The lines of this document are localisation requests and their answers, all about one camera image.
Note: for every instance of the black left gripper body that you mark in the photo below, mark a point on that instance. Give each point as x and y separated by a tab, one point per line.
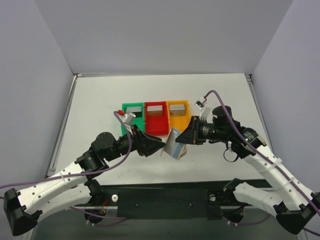
137	139

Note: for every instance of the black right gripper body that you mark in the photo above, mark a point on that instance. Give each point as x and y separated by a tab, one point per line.
195	130

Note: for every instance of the beige leather card holder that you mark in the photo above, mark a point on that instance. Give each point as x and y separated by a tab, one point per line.
172	148

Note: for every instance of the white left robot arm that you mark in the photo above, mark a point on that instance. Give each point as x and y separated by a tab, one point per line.
75	184

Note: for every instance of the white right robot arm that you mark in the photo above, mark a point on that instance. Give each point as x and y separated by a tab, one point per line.
291	203

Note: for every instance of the cards in green bin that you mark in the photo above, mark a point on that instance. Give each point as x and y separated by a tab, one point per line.
137	110

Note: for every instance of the yellow plastic bin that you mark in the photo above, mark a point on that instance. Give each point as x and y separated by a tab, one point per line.
179	122

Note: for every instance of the green plastic bin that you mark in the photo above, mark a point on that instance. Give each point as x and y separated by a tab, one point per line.
140	122

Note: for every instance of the red plastic bin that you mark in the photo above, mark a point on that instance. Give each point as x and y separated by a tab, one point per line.
157	126

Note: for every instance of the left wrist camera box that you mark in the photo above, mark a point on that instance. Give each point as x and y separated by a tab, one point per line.
128	118

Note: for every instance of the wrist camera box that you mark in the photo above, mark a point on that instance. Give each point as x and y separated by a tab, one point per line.
203	108
128	118

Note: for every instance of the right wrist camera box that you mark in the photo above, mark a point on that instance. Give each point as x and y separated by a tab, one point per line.
203	108

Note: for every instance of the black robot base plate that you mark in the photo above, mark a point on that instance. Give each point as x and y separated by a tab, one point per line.
166	201

